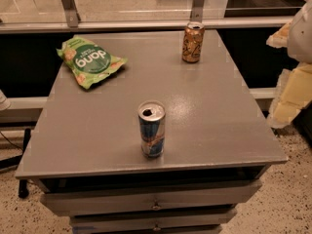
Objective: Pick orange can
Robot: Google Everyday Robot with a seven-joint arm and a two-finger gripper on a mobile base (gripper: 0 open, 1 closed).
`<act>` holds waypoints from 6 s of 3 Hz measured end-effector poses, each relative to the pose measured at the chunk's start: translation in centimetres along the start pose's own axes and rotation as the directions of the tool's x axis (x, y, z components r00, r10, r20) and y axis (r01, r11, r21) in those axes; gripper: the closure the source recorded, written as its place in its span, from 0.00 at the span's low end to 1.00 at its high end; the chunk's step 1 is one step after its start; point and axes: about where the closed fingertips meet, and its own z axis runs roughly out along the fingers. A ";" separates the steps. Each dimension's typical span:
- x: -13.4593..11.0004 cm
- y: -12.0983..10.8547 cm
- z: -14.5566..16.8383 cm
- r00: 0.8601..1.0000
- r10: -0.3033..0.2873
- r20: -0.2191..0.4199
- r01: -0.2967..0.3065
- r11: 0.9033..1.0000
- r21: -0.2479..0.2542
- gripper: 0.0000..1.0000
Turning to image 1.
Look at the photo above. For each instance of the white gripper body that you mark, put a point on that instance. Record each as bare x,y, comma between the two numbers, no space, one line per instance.
301,38

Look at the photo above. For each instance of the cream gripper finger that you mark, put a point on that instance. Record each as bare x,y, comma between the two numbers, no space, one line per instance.
280,38
293,93

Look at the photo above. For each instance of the orange patterned drink can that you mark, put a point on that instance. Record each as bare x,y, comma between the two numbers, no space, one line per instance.
192,41

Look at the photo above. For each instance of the blue silver energy drink can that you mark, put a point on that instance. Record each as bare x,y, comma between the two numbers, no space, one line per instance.
151,117

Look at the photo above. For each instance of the upper grey drawer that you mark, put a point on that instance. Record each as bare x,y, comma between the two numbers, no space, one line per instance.
151,198

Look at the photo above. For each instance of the grey drawer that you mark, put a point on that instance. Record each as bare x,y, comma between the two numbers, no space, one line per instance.
151,198
152,222

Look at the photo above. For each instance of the lower grey drawer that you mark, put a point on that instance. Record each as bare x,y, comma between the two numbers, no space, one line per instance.
152,222

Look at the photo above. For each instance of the green snack bag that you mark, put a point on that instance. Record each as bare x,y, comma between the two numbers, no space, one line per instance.
89,62

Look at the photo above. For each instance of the grey metal railing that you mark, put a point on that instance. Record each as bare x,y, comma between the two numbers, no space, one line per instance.
35,16

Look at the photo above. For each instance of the grey drawer cabinet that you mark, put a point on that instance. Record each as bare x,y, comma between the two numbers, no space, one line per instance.
90,140

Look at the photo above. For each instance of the white object at left edge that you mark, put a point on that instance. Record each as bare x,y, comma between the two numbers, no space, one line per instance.
4,102

